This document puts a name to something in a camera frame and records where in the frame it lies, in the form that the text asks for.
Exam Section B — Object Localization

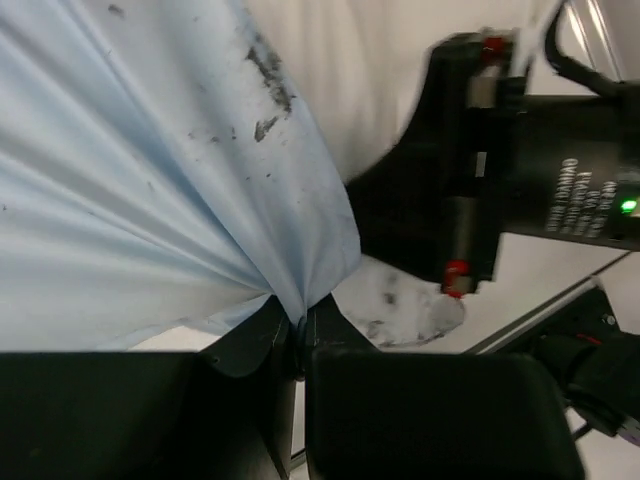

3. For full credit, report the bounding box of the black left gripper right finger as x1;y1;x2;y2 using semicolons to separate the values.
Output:
302;297;585;479

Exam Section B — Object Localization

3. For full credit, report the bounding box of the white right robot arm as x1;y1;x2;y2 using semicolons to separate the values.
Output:
347;31;639;344

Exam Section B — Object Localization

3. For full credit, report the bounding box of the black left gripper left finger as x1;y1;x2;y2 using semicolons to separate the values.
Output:
1;299;295;479

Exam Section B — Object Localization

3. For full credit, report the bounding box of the white pillow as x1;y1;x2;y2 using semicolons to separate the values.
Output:
247;1;542;348

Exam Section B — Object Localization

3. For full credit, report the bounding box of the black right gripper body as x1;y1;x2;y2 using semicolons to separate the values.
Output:
439;32;526;295

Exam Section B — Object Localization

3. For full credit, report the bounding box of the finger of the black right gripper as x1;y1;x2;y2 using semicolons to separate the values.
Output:
347;37;450;280

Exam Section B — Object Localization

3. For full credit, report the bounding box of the light blue pillowcase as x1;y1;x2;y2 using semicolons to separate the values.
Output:
1;1;360;351

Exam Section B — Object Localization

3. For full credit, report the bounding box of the aluminium rail right side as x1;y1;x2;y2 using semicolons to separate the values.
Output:
566;0;639;81

